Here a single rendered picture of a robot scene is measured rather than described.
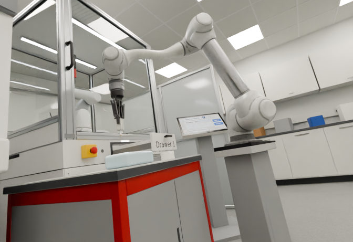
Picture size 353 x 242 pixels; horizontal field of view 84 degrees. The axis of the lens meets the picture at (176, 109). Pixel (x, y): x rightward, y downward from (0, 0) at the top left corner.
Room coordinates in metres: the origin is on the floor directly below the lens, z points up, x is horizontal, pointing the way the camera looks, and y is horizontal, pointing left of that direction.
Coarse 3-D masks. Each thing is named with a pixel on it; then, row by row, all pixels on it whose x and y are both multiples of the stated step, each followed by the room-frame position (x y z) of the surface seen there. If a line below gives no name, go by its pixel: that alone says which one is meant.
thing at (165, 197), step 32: (192, 160) 0.96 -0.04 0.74; (32, 192) 0.70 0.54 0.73; (64, 192) 0.63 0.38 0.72; (96, 192) 0.57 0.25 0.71; (128, 192) 0.56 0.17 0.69; (160, 192) 0.71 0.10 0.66; (192, 192) 0.94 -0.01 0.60; (32, 224) 0.70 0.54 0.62; (64, 224) 0.63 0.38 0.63; (96, 224) 0.57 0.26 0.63; (128, 224) 0.55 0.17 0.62; (160, 224) 0.69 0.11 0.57; (192, 224) 0.89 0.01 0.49
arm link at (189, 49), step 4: (184, 36) 1.16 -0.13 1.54; (184, 40) 1.15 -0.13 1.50; (184, 44) 1.16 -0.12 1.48; (188, 44) 1.15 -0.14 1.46; (184, 48) 1.17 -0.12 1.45; (188, 48) 1.18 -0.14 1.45; (192, 48) 1.17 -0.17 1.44; (196, 48) 1.17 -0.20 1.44; (188, 52) 1.20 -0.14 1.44; (192, 52) 1.23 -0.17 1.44
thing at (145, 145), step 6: (126, 144) 1.26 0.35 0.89; (132, 144) 1.24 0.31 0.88; (138, 144) 1.22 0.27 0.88; (144, 144) 1.20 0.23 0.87; (150, 144) 1.18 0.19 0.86; (114, 150) 1.30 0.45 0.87; (120, 150) 1.28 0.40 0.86; (126, 150) 1.26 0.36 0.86; (132, 150) 1.24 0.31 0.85; (138, 150) 1.22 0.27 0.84; (144, 150) 1.20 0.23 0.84; (150, 150) 1.27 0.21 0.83
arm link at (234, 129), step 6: (228, 108) 1.29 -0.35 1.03; (234, 108) 1.25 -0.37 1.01; (228, 114) 1.28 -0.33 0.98; (234, 114) 1.21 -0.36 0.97; (228, 120) 1.29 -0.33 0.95; (234, 120) 1.22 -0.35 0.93; (228, 126) 1.30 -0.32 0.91; (234, 126) 1.24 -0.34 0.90; (234, 132) 1.26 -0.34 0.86; (240, 132) 1.24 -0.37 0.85; (246, 132) 1.24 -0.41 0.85; (252, 132) 1.26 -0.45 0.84
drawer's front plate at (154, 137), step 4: (152, 136) 1.15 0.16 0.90; (156, 136) 1.19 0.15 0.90; (160, 136) 1.23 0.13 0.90; (172, 136) 1.38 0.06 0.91; (152, 140) 1.15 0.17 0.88; (156, 140) 1.18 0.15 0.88; (160, 140) 1.22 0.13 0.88; (164, 140) 1.27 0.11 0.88; (168, 140) 1.31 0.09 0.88; (172, 140) 1.37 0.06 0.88; (152, 144) 1.15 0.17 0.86; (156, 144) 1.18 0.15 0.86; (160, 144) 1.22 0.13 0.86; (172, 144) 1.36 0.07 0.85; (152, 148) 1.15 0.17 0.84; (156, 148) 1.17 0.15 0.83; (160, 148) 1.21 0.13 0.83; (164, 148) 1.26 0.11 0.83; (168, 148) 1.30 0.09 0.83; (172, 148) 1.35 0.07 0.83; (176, 148) 1.41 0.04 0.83
